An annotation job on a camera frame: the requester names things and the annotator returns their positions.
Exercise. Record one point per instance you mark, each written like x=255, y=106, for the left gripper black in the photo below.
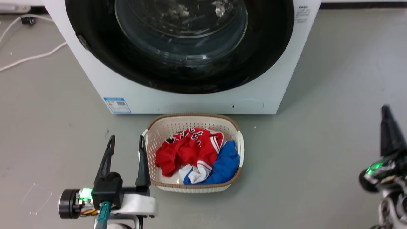
x=108, y=190

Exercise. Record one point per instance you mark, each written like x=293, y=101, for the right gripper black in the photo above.
x=389, y=168

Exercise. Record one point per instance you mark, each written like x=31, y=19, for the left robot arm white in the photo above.
x=140, y=205

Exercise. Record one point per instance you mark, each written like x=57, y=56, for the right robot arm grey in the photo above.
x=392, y=208

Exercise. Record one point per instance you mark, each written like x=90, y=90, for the white front-load washing machine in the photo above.
x=190, y=102

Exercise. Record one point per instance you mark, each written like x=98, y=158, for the round black glass washer door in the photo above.
x=95, y=51

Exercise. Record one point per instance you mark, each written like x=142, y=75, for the cream perforated laundry basket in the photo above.
x=159, y=133

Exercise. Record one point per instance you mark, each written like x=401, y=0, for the blue energy label sticker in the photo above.
x=117, y=105

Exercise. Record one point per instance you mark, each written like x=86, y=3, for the red basketball jersey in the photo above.
x=187, y=149

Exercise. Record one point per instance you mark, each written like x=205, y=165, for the white garment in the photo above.
x=198, y=174

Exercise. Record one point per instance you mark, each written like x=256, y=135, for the blue garment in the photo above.
x=225, y=165

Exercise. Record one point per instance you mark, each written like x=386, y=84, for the black plug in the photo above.
x=28, y=20

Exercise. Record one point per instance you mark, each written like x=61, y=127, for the white power strip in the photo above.
x=12, y=9

